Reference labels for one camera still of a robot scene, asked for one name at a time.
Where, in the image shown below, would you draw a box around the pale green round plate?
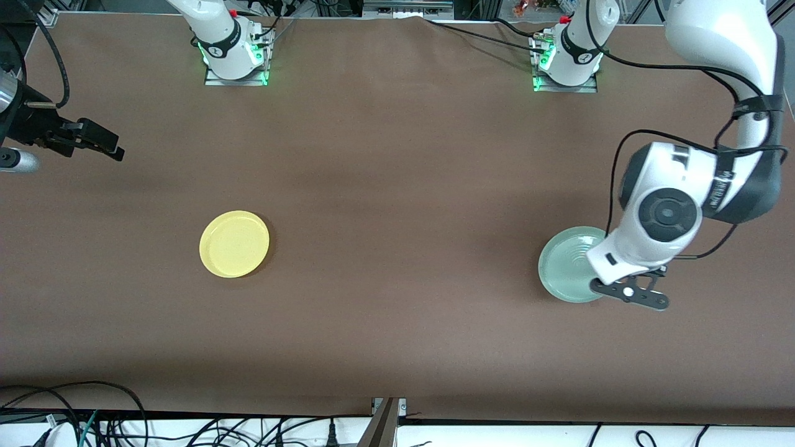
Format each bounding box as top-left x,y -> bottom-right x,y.
538,226 -> 616,304

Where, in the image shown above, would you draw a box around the yellow round plate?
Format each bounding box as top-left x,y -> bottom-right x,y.
199,210 -> 271,279

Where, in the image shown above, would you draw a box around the brown table cover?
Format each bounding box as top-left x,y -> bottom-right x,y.
0,12 -> 795,429

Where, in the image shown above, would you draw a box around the colourful small objects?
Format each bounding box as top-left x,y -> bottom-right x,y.
512,0 -> 563,16

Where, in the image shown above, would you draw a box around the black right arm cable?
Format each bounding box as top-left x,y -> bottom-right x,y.
16,0 -> 70,109

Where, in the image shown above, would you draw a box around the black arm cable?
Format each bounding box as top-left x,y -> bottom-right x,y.
16,0 -> 70,109
584,0 -> 789,261

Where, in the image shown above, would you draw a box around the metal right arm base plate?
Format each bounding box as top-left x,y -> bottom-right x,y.
204,28 -> 275,87

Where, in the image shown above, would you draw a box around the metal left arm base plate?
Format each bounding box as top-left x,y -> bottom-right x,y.
531,32 -> 600,94

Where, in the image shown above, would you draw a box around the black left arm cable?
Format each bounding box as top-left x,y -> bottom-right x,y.
584,0 -> 789,261

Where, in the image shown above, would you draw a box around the black right base cable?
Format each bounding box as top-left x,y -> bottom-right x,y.
252,0 -> 300,44

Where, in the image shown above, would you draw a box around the black looping floor cable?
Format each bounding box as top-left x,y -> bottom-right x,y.
0,381 -> 148,447

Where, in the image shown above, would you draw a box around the short black base cable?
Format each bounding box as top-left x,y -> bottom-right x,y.
494,17 -> 547,41

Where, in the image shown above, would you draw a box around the long black base cable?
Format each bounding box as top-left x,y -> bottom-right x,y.
424,19 -> 547,52

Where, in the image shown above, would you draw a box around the green cable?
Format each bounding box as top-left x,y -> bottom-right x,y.
78,410 -> 101,447

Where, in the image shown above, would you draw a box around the aluminium frame post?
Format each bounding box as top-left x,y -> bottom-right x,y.
356,397 -> 407,447

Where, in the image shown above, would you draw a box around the aluminium profile rail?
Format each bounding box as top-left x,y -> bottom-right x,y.
362,0 -> 455,19

